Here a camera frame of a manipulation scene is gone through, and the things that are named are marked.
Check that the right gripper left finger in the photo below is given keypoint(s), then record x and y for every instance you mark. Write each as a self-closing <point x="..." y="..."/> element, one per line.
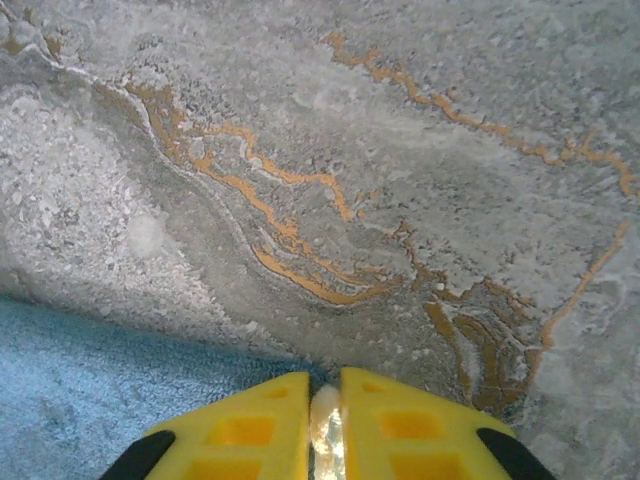
<point x="240" y="435"/>

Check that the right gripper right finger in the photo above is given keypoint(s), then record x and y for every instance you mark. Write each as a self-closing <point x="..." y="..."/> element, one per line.
<point x="415" y="435"/>

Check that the navy blue printed towel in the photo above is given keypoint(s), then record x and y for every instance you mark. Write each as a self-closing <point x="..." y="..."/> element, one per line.
<point x="75" y="390"/>

